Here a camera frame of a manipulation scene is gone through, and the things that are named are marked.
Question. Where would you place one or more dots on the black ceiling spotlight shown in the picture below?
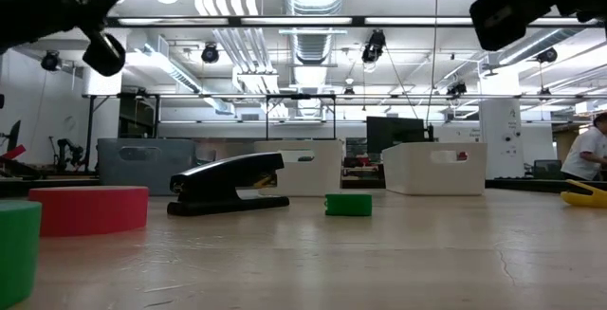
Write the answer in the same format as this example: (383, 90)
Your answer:
(374, 44)
(456, 88)
(49, 60)
(547, 55)
(210, 54)

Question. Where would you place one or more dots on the white column with signs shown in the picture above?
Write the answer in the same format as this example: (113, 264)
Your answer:
(502, 134)

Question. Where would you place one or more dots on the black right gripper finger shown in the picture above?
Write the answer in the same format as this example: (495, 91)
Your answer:
(500, 18)

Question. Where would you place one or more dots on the green tape roll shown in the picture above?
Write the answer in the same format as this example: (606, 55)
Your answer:
(18, 253)

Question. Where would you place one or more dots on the black stapler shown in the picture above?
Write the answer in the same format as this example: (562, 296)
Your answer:
(223, 177)

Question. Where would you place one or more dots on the black background rig frame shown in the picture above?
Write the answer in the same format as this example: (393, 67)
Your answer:
(301, 96)

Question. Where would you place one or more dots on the green mini stapler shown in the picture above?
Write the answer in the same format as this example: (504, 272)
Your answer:
(348, 205)

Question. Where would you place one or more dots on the red background bar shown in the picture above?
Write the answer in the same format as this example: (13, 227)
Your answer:
(14, 152)

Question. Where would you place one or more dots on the red tape roll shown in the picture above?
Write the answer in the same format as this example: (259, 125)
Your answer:
(90, 210)

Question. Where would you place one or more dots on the black overhead gantry bar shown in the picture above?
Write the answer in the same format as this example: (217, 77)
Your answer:
(358, 21)

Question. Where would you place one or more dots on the black background robot arm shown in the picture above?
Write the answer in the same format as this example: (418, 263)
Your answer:
(71, 150)

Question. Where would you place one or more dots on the grey plastic storage bin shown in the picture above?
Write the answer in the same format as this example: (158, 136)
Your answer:
(142, 168)

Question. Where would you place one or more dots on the black background monitor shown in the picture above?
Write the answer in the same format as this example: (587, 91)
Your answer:
(393, 132)

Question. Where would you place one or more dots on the yellow staple remover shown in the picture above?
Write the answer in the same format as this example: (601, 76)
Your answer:
(585, 200)

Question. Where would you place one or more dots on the black aluminium table frame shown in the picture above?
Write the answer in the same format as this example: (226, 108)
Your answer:
(47, 187)

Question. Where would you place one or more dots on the silver ventilation duct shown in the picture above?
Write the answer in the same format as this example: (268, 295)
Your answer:
(313, 44)

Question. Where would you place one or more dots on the dark office chair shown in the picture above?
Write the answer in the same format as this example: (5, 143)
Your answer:
(547, 169)

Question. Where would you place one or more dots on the white plastic storage bin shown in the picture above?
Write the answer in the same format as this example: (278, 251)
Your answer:
(313, 177)
(417, 172)

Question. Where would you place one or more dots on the person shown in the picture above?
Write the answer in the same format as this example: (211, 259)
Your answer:
(585, 153)

